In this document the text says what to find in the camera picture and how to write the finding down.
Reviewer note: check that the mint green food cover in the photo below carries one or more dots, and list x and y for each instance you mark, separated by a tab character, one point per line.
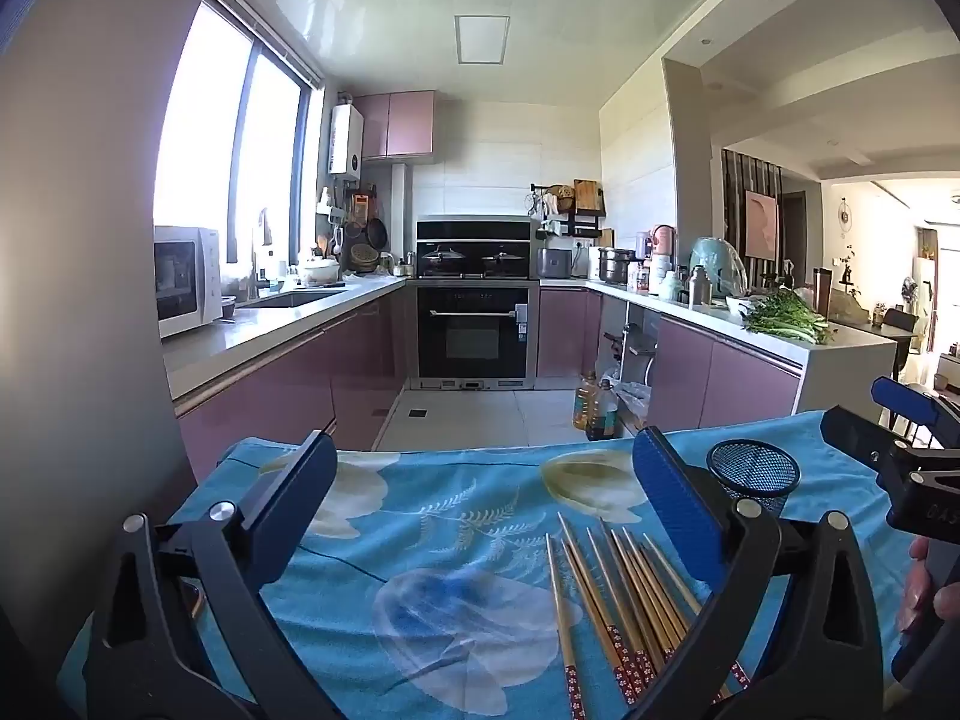
720	266

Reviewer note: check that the pink base cabinets with peninsula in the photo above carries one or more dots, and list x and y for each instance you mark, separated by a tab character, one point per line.
742	379

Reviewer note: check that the pink base cabinets with sink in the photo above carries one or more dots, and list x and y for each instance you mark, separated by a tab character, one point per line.
285	382

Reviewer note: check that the pink kettle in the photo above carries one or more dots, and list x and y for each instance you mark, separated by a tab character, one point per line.
663	240

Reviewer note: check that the brown tumbler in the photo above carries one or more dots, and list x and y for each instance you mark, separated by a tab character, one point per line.
823	291

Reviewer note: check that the black built-in oven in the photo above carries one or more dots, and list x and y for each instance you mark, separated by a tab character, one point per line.
472	330

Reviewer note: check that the blue floral tablecloth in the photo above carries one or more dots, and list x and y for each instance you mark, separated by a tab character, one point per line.
420	480

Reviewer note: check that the black built-in stove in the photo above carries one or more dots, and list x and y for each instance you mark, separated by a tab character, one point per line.
472	232

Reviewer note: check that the bundle of wooden chopsticks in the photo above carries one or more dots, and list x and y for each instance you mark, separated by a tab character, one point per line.
626	671

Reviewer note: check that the kitchen window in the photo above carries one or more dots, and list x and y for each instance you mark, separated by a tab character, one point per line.
210	127

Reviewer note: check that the white water heater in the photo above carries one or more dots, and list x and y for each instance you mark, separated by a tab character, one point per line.
346	142

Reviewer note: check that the stainless steel pot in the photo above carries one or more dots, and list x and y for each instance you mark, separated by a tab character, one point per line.
616	266

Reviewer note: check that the black lidded pot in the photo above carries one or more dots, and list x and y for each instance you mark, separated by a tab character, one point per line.
502	260
444	259

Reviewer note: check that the woven basket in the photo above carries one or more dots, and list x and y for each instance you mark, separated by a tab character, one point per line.
364	256

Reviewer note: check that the white casserole pot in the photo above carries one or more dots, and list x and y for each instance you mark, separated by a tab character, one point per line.
320	272

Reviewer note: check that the black mesh utensil holder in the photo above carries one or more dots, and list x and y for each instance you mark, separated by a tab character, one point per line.
750	476

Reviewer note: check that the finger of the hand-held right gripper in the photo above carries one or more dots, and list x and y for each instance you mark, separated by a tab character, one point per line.
904	399
855	435

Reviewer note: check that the square ceiling light panel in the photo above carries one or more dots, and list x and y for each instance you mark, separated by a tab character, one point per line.
482	37

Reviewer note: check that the clear plastic bag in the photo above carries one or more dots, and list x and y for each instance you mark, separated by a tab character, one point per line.
631	401

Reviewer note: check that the wooden cutting board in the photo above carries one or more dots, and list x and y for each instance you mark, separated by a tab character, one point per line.
589	196

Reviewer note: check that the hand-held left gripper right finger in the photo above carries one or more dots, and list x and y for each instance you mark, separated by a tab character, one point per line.
679	502

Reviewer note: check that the white microwave oven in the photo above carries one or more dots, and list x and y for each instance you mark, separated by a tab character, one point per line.
184	285

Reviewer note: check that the pink wall cabinets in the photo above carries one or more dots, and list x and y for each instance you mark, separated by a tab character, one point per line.
397	124

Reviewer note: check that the steel sink faucet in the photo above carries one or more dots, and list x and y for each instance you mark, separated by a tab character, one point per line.
262	255

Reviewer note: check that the pink wall painting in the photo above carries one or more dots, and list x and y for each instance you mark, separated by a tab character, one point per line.
761	225

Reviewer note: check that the black hanging frying pan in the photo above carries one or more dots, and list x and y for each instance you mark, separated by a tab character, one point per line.
377	234

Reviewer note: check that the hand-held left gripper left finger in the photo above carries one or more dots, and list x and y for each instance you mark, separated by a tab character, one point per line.
296	510

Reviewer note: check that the steel thermos bottle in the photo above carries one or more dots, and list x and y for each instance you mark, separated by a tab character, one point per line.
699	286

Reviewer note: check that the black wall rack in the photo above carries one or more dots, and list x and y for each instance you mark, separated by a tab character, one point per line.
577	221

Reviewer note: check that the bunch of green vegetables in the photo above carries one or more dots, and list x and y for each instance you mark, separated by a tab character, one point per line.
787	321

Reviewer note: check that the person's right hand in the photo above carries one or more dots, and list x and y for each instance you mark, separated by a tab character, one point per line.
911	592

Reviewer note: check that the yellow cooking oil bottle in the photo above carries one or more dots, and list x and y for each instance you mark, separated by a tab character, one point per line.
585	405

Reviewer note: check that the dark liquid bottle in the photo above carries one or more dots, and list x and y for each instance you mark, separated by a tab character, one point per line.
602	416

